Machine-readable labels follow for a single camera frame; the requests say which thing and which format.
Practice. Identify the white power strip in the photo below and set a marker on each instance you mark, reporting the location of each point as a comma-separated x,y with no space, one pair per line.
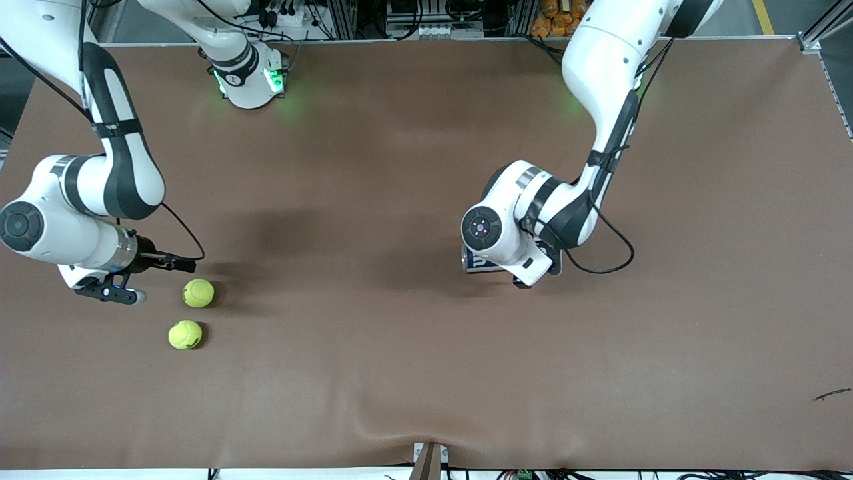
285,14

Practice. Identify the brown table mat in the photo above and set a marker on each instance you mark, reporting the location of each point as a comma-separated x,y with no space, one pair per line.
426,373

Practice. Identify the pile of orange packets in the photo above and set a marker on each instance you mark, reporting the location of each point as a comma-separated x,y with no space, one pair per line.
553,18

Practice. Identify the white blue tennis ball can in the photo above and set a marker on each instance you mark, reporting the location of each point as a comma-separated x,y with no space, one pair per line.
476,262

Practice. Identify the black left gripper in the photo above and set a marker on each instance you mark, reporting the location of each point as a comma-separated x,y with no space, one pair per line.
518,282

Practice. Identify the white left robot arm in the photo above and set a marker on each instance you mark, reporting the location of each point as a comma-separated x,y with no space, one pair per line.
600,73

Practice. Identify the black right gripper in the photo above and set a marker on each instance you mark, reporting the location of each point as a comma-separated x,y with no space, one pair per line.
148,258

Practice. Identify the white terminal block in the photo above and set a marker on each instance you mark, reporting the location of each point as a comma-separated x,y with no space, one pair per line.
440,30

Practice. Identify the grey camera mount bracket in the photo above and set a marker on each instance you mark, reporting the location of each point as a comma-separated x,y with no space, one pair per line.
428,461

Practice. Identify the green terminal connector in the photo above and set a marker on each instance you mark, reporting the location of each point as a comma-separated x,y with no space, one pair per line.
523,474

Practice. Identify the yellow tennis ball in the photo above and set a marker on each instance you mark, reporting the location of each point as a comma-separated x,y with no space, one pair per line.
198,292
184,334

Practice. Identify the aluminium frame profile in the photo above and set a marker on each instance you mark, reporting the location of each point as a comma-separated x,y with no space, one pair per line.
826,26

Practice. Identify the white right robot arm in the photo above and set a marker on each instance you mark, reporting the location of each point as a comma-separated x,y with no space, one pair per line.
73,230

